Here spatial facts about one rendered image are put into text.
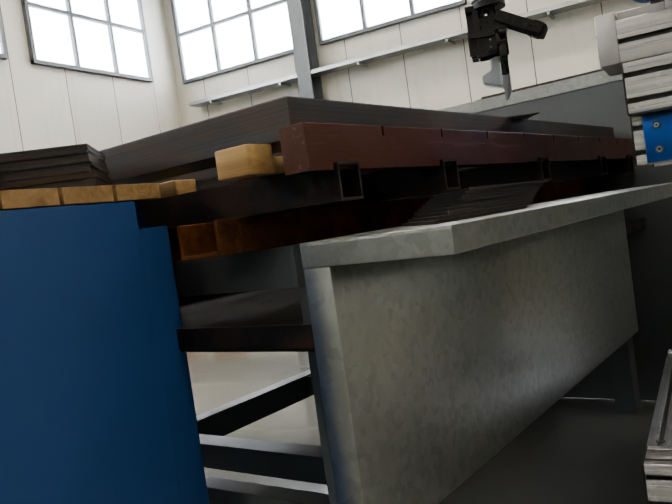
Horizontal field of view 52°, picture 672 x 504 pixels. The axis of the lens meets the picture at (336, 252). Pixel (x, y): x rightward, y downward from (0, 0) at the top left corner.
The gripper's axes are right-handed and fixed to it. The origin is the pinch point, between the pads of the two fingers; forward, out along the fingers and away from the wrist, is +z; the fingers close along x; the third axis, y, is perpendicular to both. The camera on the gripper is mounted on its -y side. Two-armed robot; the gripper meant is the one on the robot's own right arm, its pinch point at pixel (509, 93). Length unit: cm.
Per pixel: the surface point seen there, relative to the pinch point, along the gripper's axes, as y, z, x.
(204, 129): 41, 7, 67
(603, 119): -26, 2, -78
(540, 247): -2.2, 32.8, 19.7
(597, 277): -13.8, 43.6, -11.5
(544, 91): -10, -10, -84
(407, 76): 167, -193, -963
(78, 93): 676, -241, -823
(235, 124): 35, 7, 69
